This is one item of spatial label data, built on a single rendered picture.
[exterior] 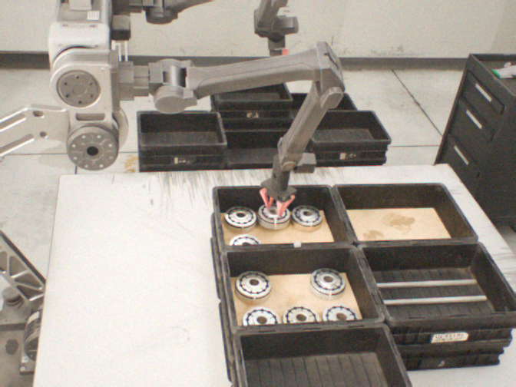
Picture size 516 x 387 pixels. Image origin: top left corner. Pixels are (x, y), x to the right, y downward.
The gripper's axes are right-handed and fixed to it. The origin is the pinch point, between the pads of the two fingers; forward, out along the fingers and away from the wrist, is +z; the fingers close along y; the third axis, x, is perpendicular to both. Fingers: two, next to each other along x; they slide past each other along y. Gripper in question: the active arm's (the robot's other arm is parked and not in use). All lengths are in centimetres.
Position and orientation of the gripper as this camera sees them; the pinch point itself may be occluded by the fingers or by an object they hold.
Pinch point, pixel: (274, 210)
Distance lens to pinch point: 199.0
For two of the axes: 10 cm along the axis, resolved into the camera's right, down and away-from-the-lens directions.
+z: -1.2, 8.2, 5.6
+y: -7.3, -4.6, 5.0
